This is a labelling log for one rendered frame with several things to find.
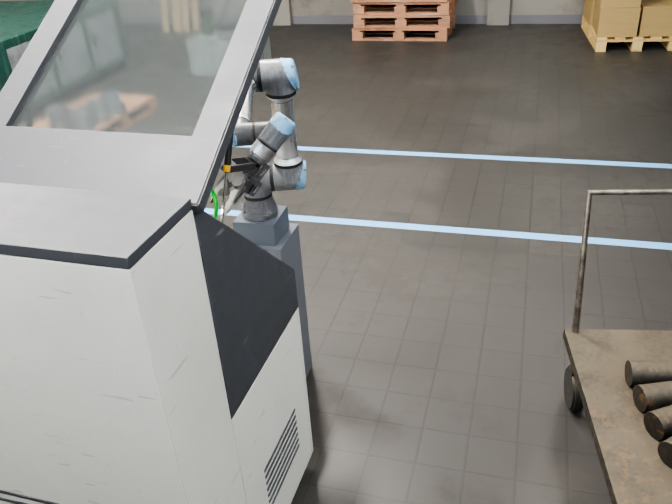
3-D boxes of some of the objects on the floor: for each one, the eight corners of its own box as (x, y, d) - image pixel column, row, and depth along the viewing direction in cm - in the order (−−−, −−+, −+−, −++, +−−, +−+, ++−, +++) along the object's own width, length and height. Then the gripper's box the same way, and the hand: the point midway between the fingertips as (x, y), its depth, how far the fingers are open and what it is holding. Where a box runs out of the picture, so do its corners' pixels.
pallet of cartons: (662, 25, 895) (675, -42, 853) (679, 52, 779) (694, -24, 738) (580, 25, 922) (588, -40, 880) (584, 51, 806) (594, -22, 764)
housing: (262, 588, 234) (191, 197, 158) (228, 670, 211) (125, 258, 135) (-59, 507, 273) (-240, 162, 197) (-118, 569, 249) (-348, 204, 174)
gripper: (279, 173, 214) (240, 226, 216) (256, 153, 222) (219, 204, 224) (263, 163, 207) (223, 217, 210) (240, 142, 215) (201, 196, 217)
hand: (217, 205), depth 214 cm, fingers open, 7 cm apart
